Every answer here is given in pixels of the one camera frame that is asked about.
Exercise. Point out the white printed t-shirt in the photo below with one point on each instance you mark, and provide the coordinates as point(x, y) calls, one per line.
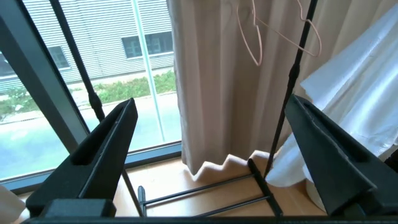
point(357, 93)

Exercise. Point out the window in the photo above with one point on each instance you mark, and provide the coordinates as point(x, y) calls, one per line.
point(37, 93)

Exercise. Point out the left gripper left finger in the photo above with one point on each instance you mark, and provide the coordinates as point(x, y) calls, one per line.
point(77, 186)

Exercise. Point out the beige curtain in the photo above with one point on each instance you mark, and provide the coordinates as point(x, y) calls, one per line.
point(9, 205)
point(217, 93)

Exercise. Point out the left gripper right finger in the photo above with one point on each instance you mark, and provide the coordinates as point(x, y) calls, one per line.
point(339, 180)

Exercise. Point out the black clothes rack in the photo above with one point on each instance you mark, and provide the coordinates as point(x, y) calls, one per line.
point(290, 81)

